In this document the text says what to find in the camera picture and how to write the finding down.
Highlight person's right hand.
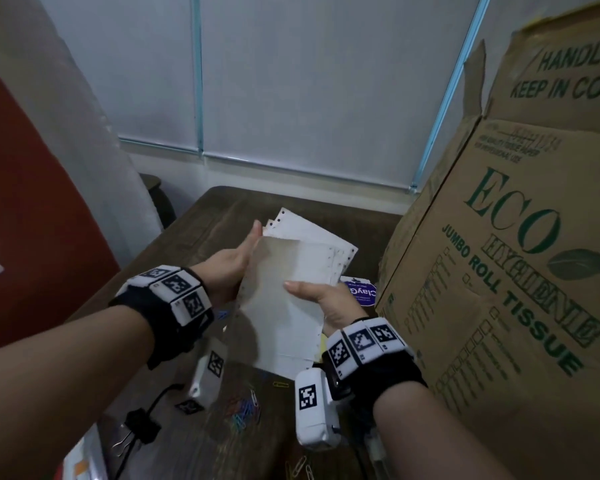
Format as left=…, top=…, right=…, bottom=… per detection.
left=283, top=280, right=371, bottom=335

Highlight person's left hand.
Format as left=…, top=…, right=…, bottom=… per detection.
left=192, top=219, right=263, bottom=305

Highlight pile of white papers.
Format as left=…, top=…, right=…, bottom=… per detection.
left=232, top=207, right=359, bottom=381

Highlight coloured paper clips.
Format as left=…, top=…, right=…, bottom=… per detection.
left=215, top=309, right=321, bottom=480

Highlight black binder clip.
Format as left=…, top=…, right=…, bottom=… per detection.
left=112, top=408, right=162, bottom=458

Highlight person's right forearm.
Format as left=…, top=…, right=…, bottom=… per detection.
left=372, top=379, right=516, bottom=480

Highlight round blue sticker card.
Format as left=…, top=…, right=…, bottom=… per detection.
left=339, top=275, right=379, bottom=307

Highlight black wristband with marker tiles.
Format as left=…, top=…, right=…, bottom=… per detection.
left=109, top=264, right=216, bottom=371
left=321, top=317, right=427, bottom=411

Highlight large printed cardboard box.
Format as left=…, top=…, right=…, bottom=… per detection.
left=375, top=4, right=600, bottom=480

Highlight red panel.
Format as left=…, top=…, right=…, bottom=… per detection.
left=0, top=54, right=121, bottom=355

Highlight frosted glass partition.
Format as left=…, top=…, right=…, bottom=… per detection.
left=37, top=0, right=600, bottom=193

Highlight black camera cable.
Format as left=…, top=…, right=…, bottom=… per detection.
left=113, top=383, right=186, bottom=480

